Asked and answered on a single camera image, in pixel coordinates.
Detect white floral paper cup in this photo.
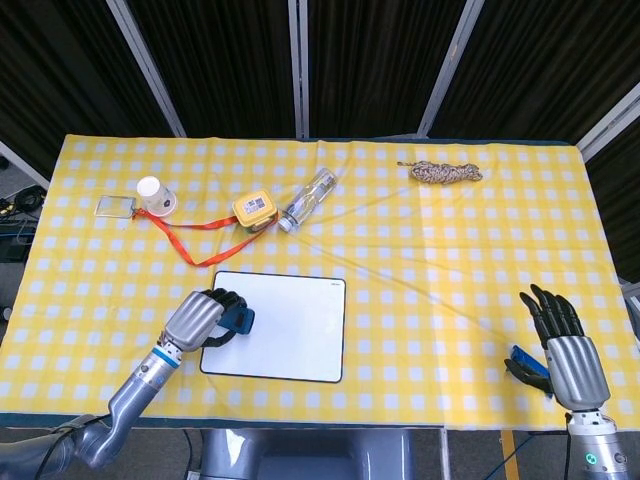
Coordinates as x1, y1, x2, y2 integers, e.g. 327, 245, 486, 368
136, 175, 179, 218

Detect white erase board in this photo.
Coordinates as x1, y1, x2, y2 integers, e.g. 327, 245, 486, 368
199, 270, 348, 385

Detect yellow white checkered tablecloth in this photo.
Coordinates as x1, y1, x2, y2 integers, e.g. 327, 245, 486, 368
0, 133, 640, 432

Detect black floor cables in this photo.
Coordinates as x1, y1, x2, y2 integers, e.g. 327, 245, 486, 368
0, 183, 49, 262

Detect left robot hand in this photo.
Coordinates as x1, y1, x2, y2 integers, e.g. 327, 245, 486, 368
161, 286, 250, 355

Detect grey partition frame post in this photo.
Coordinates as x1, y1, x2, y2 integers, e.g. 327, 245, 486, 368
286, 0, 312, 139
0, 139, 52, 192
415, 0, 487, 138
105, 0, 188, 138
574, 83, 640, 162

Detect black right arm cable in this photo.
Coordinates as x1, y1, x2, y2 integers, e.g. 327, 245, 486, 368
564, 410, 576, 480

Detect braided rope bundle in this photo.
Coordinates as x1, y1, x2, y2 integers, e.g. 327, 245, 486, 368
396, 159, 484, 185

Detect clear plastic water bottle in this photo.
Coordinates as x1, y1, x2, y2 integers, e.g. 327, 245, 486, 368
277, 168, 339, 234

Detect yellow lidded plastic container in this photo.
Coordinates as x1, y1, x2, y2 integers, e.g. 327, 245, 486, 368
231, 188, 280, 234

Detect blue board eraser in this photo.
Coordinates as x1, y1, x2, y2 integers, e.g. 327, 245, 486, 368
221, 306, 257, 336

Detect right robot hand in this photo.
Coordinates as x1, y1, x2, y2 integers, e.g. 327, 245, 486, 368
504, 283, 612, 413

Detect clear badge holder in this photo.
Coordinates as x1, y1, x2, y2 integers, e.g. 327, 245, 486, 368
93, 194, 138, 221

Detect orange lanyard strap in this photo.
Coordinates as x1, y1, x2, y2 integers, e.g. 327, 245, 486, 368
131, 206, 272, 268

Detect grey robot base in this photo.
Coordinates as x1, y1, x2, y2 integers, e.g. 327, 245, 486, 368
198, 428, 417, 480

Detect dark pleated curtain panel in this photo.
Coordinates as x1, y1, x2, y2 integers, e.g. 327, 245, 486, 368
0, 0, 174, 174
428, 0, 640, 146
125, 0, 300, 139
305, 0, 471, 139

